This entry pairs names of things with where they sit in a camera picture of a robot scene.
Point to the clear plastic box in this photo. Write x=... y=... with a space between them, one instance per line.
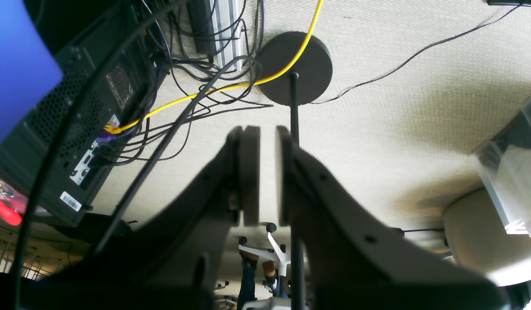
x=504 y=166

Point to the black computer case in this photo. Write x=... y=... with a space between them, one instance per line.
x=98 y=111

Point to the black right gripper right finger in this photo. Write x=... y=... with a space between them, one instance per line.
x=355 y=261

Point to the aluminium frame rail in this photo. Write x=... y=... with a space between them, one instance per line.
x=227 y=31

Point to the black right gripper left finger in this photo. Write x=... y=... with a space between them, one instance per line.
x=171 y=263

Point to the black round stand base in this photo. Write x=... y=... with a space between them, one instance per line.
x=314 y=68

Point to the white office chair base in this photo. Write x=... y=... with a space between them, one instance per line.
x=275 y=268

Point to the blue panel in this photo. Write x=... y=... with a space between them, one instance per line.
x=28 y=71

